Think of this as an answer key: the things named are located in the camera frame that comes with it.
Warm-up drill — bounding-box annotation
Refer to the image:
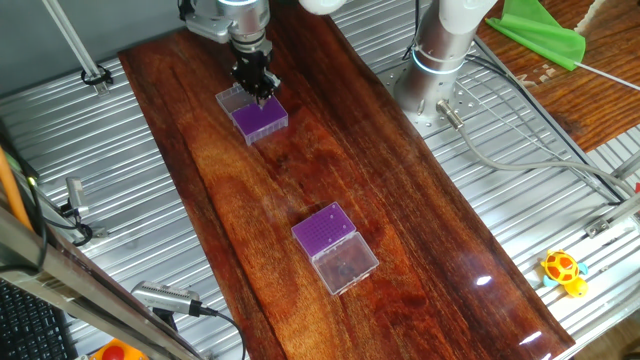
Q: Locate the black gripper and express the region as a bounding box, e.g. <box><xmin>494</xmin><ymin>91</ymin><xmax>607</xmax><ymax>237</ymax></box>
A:
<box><xmin>230</xmin><ymin>49</ymin><xmax>282</xmax><ymax>105</ymax></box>

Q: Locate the purple pipette tip box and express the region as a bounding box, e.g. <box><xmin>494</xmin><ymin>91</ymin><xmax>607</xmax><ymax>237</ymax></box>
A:
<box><xmin>214</xmin><ymin>82</ymin><xmax>290</xmax><ymax>147</ymax></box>
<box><xmin>291</xmin><ymin>201</ymin><xmax>380</xmax><ymax>296</ymax></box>

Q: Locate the dark wooden board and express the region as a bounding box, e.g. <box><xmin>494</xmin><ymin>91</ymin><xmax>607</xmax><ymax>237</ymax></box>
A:
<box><xmin>118</xmin><ymin>0</ymin><xmax>576</xmax><ymax>360</ymax></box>

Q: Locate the orange tube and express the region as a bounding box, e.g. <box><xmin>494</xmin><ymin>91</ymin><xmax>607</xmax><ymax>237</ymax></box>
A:
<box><xmin>0</xmin><ymin>146</ymin><xmax>35</xmax><ymax>232</ymax></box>

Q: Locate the green cloth flag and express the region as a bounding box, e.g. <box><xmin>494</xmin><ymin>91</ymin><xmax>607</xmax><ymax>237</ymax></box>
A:
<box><xmin>484</xmin><ymin>0</ymin><xmax>640</xmax><ymax>93</ymax></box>

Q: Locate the orange emergency stop button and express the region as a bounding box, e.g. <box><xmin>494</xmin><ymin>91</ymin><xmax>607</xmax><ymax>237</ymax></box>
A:
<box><xmin>89</xmin><ymin>337</ymin><xmax>150</xmax><ymax>360</ymax></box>

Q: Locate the black keyboard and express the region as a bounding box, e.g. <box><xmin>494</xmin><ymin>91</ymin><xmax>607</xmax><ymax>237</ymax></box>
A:
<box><xmin>0</xmin><ymin>279</ymin><xmax>80</xmax><ymax>360</ymax></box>

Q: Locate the yellow orange turtle toy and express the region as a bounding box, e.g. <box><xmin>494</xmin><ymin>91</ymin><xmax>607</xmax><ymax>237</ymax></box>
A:
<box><xmin>539</xmin><ymin>248</ymin><xmax>590</xmax><ymax>299</ymax></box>

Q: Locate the black ring clamp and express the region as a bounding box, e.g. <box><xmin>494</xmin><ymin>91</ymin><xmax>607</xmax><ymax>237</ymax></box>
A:
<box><xmin>81</xmin><ymin>63</ymin><xmax>115</xmax><ymax>87</ymax></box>
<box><xmin>59</xmin><ymin>204</ymin><xmax>95</xmax><ymax>248</ymax></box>

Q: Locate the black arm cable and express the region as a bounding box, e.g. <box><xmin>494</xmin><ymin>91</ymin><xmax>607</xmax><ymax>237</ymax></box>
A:
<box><xmin>409</xmin><ymin>0</ymin><xmax>424</xmax><ymax>61</ymax></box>

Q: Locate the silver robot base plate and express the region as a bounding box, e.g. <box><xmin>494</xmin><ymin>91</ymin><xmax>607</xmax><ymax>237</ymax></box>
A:
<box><xmin>377</xmin><ymin>59</ymin><xmax>484</xmax><ymax>139</ymax></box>

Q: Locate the small grey camera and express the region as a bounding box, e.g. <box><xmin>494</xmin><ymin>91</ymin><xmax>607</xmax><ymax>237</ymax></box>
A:
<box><xmin>64</xmin><ymin>177</ymin><xmax>91</xmax><ymax>217</ymax></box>

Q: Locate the silver ribbed camera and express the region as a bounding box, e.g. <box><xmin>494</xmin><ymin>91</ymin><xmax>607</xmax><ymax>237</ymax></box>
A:
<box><xmin>130</xmin><ymin>280</ymin><xmax>204</xmax><ymax>317</ymax></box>

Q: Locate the black camera stand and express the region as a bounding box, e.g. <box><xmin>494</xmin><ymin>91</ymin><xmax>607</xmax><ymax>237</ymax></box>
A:
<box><xmin>151</xmin><ymin>307</ymin><xmax>180</xmax><ymax>332</ymax></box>

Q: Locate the black camera cable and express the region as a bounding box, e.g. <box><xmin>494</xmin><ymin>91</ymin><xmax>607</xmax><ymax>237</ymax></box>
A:
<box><xmin>192</xmin><ymin>302</ymin><xmax>247</xmax><ymax>360</ymax></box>

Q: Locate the large aluminium frame beam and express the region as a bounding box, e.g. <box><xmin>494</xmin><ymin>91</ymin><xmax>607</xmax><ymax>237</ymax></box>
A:
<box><xmin>0</xmin><ymin>204</ymin><xmax>204</xmax><ymax>360</ymax></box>

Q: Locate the grey cable with metal connector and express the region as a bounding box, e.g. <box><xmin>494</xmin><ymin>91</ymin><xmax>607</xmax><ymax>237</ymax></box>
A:
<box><xmin>435</xmin><ymin>98</ymin><xmax>640</xmax><ymax>199</ymax></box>

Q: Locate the aluminium strut with bracket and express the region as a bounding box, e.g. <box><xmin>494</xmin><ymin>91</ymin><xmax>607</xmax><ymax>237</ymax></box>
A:
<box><xmin>584</xmin><ymin>192</ymin><xmax>640</xmax><ymax>239</ymax></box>

